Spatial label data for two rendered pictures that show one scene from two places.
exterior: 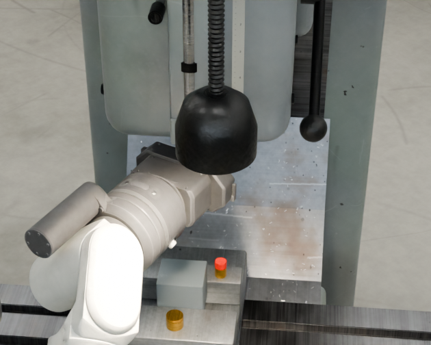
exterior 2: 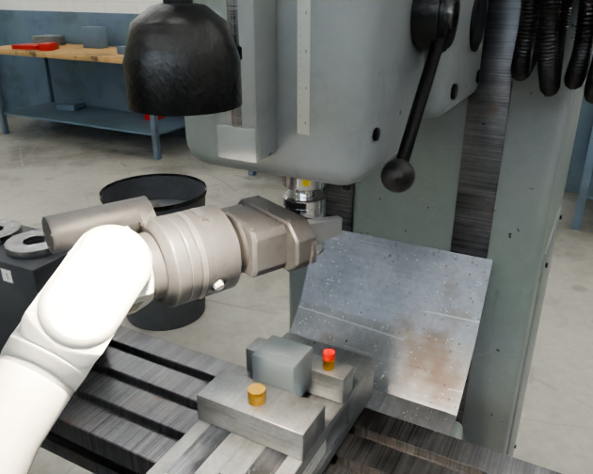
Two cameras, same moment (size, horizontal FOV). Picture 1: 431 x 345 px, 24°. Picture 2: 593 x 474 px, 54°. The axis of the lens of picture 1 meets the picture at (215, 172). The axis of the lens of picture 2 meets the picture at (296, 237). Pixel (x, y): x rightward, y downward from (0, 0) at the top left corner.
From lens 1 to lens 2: 63 cm
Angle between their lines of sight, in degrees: 23
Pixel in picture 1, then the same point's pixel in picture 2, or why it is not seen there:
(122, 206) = (159, 222)
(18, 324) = (160, 375)
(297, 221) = (444, 352)
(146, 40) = not seen: hidden behind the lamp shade
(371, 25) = (542, 166)
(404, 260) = (587, 449)
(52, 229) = (62, 221)
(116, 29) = not seen: hidden behind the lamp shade
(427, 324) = not seen: outside the picture
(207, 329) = (285, 413)
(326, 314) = (442, 444)
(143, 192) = (194, 216)
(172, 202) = (223, 235)
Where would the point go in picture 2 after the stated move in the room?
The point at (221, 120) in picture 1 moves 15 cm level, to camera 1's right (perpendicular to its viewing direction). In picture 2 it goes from (158, 23) to (426, 32)
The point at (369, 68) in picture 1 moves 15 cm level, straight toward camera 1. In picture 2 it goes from (536, 212) to (512, 246)
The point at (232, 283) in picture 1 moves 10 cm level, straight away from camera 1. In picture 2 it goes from (336, 378) to (360, 338)
